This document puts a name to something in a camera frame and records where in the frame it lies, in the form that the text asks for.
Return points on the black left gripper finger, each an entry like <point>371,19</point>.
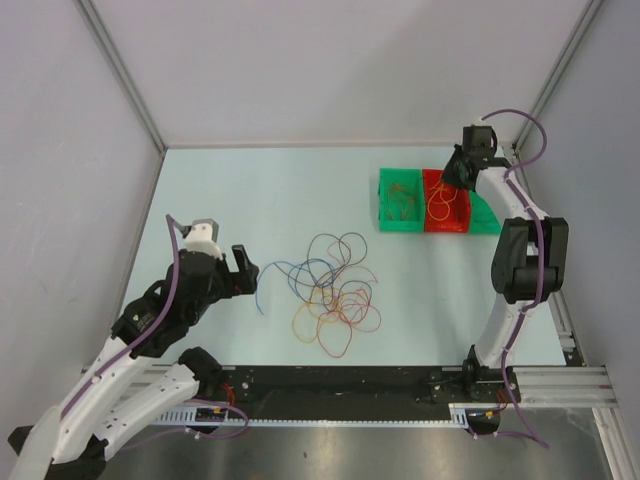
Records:
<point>242,260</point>
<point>247,281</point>

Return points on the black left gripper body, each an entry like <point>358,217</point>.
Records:
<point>222,284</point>

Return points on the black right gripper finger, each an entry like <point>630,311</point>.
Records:
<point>463,176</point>
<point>451,173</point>

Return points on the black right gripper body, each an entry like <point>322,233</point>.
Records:
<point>465,157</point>

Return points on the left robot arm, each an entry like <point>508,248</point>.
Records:
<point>76,439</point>

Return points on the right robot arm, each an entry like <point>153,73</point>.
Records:
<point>528,264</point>

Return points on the red bin middle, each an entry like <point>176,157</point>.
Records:
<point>447,208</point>

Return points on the green bin right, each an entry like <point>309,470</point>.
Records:
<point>483,220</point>

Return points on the green bin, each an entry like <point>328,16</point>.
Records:
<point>401,200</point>
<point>483,220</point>

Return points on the green bin left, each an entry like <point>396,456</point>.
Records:
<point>401,200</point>

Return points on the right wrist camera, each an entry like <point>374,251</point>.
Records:
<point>482,120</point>

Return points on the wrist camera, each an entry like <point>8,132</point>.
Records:
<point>482,120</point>
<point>202,238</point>

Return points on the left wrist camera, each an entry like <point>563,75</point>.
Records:
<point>202,238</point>

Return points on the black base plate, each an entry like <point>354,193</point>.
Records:
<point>351,392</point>

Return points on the aluminium frame post right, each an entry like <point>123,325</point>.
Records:
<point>570,49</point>

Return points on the aluminium frame post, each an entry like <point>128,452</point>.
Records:
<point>114,60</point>
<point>570,49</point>

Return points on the slotted cable duct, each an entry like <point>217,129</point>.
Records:
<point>203,416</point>

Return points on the aluminium frame post left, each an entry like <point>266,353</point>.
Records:
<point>114,60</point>

